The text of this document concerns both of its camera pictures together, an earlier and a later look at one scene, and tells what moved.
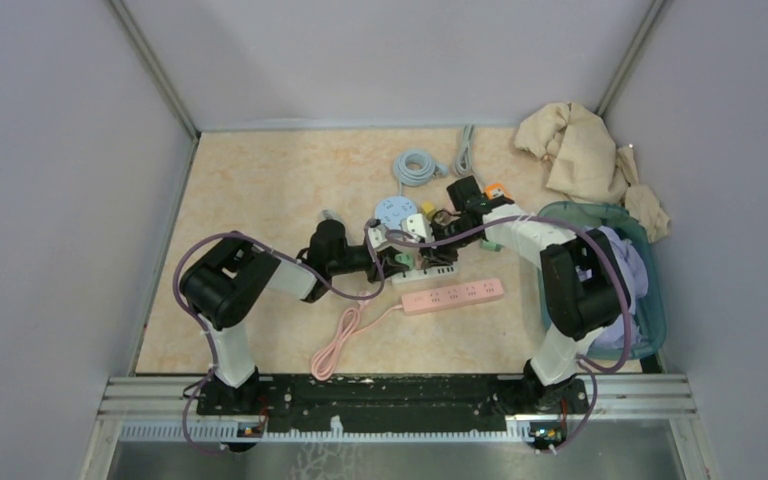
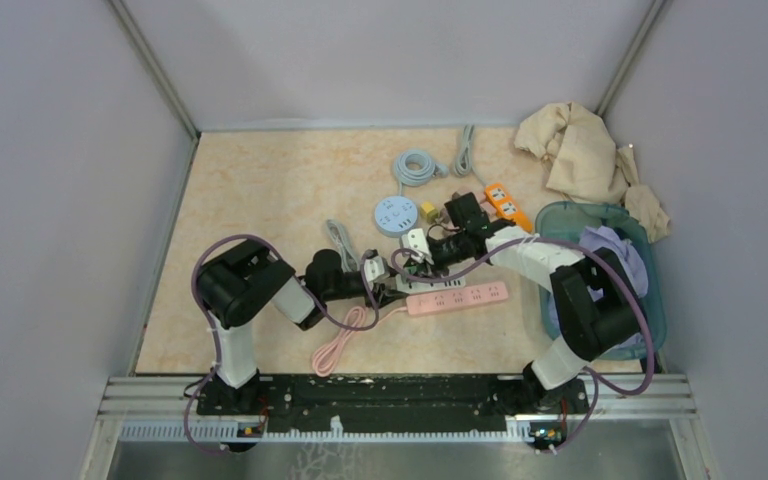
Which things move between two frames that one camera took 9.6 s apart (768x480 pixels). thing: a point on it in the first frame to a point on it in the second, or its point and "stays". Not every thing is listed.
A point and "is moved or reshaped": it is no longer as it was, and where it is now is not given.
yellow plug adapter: [428, 207] stays
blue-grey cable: [414, 167] stays
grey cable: [328, 214] is moved or reshaped
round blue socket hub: [392, 209] stays
